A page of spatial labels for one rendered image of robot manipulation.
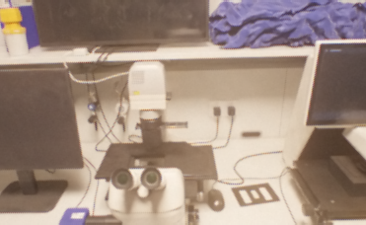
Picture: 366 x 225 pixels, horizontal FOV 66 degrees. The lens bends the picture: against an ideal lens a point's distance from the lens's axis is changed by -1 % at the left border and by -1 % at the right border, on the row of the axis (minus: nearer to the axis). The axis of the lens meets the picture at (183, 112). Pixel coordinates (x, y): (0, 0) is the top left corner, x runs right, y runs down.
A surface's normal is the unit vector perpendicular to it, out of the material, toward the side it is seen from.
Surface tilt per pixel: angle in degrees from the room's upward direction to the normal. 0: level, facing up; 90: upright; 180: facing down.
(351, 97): 93
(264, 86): 90
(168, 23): 86
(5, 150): 86
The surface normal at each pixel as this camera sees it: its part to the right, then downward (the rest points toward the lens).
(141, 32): 0.00, 0.33
